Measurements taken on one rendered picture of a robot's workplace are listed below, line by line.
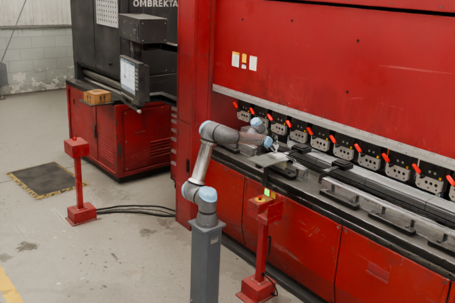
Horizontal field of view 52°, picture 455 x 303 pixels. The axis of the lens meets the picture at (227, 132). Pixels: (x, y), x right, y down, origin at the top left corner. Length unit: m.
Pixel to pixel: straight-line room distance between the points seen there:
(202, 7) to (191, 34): 0.24
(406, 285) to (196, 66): 2.28
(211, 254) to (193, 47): 1.72
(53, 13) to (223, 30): 6.25
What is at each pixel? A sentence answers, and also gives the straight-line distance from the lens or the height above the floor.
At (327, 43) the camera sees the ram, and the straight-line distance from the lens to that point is 3.15.
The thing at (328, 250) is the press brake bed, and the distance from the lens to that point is 3.35.
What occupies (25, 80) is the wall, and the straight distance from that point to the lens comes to 9.77.
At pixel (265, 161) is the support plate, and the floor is 1.00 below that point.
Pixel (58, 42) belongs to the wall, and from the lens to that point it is 9.88.
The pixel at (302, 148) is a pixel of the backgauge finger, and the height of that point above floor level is 1.03.
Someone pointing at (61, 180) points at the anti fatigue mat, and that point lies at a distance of 5.62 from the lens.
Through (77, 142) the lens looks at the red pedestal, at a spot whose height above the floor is 0.80.
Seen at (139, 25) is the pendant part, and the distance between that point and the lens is 3.82.
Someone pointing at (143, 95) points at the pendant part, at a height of 1.34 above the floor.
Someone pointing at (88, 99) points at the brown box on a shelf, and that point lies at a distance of 5.01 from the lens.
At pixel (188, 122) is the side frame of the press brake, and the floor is 1.07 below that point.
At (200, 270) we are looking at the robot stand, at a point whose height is 0.47.
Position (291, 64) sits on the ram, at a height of 1.72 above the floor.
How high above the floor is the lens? 2.27
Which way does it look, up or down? 18 degrees down
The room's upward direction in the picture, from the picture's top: 3 degrees clockwise
